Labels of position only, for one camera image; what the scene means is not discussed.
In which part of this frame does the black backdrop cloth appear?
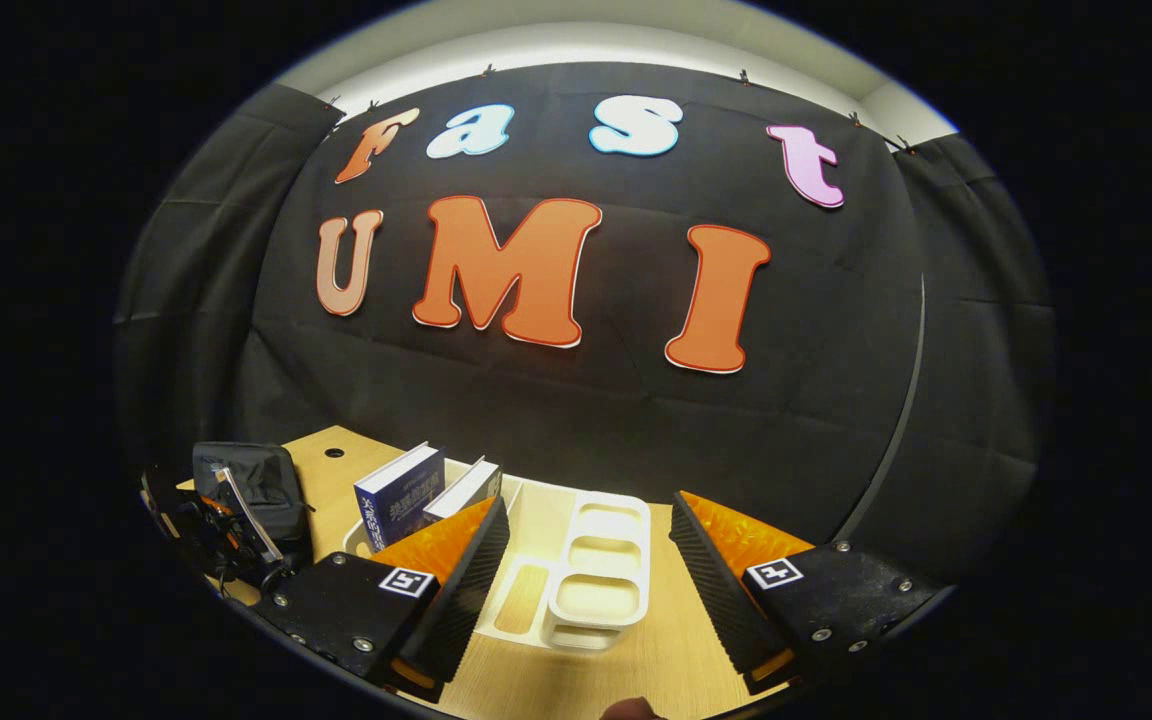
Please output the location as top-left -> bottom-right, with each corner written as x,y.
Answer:
116,62 -> 1055,591

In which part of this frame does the portrait cover book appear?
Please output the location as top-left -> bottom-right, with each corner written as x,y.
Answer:
423,456 -> 503,524

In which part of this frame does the black schoolbag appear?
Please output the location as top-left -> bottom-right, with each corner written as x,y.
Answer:
192,441 -> 315,591

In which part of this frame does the blue cover book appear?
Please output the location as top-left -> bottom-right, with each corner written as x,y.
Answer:
354,442 -> 447,554

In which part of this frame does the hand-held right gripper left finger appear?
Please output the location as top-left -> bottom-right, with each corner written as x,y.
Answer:
256,495 -> 513,693

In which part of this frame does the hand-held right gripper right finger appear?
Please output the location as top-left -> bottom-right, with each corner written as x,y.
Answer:
669,490 -> 952,696

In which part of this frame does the white bookshelf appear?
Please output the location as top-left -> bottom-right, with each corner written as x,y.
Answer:
341,455 -> 653,652

